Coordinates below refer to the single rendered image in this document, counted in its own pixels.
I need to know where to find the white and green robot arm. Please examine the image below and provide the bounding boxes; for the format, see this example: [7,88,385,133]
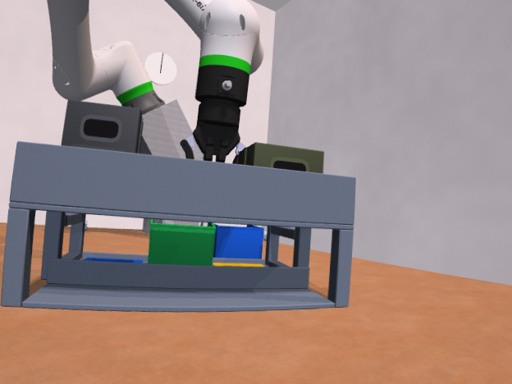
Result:
[47,0,264,115]

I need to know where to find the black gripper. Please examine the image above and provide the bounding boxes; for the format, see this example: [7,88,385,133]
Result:
[180,102,247,164]

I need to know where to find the blue bin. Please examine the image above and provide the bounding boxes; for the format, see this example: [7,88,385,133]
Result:
[213,224,264,259]

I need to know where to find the green bin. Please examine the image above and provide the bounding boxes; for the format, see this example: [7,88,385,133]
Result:
[148,219,216,265]

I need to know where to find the grey metal shelf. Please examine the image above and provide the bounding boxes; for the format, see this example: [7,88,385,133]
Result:
[1,141,356,312]

